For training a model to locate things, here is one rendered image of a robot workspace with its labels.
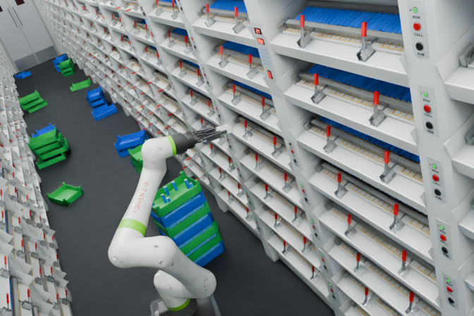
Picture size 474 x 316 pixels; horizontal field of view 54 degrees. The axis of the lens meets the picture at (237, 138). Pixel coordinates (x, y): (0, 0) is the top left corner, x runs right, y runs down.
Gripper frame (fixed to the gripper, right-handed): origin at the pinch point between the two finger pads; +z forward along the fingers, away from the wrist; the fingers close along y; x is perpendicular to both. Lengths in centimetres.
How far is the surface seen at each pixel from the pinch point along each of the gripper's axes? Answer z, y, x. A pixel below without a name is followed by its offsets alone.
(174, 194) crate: -13, -63, -57
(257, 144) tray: 10.8, 10.0, -7.5
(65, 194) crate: -70, -243, -116
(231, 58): 7.8, 0.5, 32.0
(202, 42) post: 2.2, -17.3, 38.4
